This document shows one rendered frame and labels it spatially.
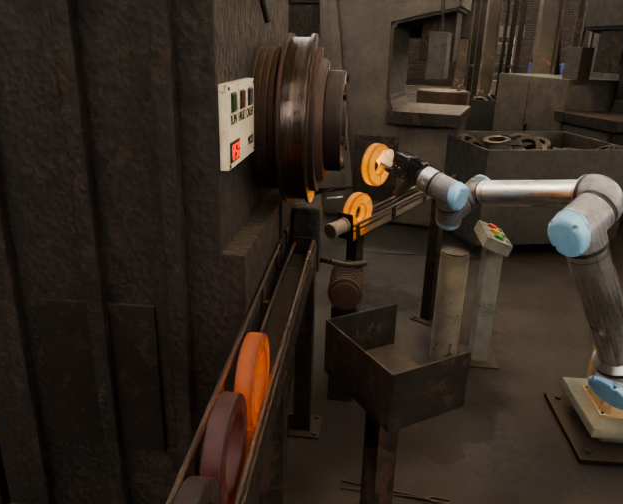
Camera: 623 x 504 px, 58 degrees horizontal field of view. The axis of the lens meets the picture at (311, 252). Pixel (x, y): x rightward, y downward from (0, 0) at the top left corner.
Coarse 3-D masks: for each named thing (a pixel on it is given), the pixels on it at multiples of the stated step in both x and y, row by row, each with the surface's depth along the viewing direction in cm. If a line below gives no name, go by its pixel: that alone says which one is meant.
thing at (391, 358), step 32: (352, 320) 135; (384, 320) 140; (352, 352) 122; (384, 352) 140; (352, 384) 124; (384, 384) 113; (416, 384) 114; (448, 384) 119; (384, 416) 115; (416, 416) 117; (384, 448) 134; (384, 480) 138
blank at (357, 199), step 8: (360, 192) 220; (352, 200) 215; (360, 200) 218; (368, 200) 222; (344, 208) 216; (352, 208) 215; (360, 208) 224; (368, 208) 224; (360, 216) 224; (368, 216) 225
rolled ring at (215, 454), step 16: (224, 400) 90; (240, 400) 94; (224, 416) 87; (240, 416) 97; (208, 432) 85; (224, 432) 85; (240, 432) 99; (208, 448) 84; (224, 448) 85; (240, 448) 99; (208, 464) 84; (224, 464) 86; (240, 464) 98; (224, 480) 86; (224, 496) 87
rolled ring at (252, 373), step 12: (252, 336) 107; (264, 336) 110; (252, 348) 104; (264, 348) 111; (240, 360) 102; (252, 360) 102; (264, 360) 115; (240, 372) 101; (252, 372) 101; (264, 372) 116; (240, 384) 101; (252, 384) 101; (264, 384) 115; (252, 396) 102; (252, 408) 102; (252, 420) 103
